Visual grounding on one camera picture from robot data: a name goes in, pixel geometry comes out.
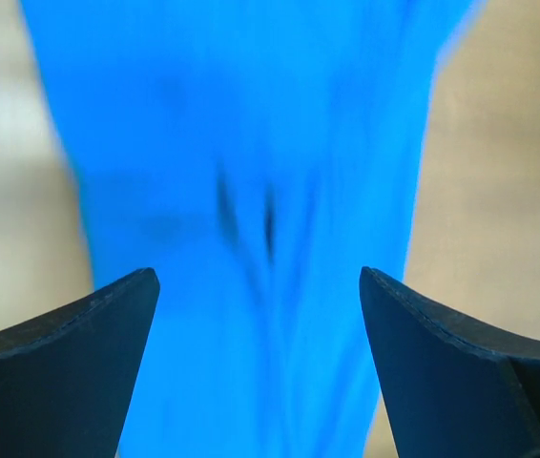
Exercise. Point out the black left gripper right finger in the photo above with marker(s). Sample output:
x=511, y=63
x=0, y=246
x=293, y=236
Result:
x=453, y=385

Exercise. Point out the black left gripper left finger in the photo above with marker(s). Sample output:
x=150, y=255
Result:
x=67, y=376

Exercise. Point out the blue t-shirt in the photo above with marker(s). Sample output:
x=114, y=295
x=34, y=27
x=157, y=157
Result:
x=257, y=155

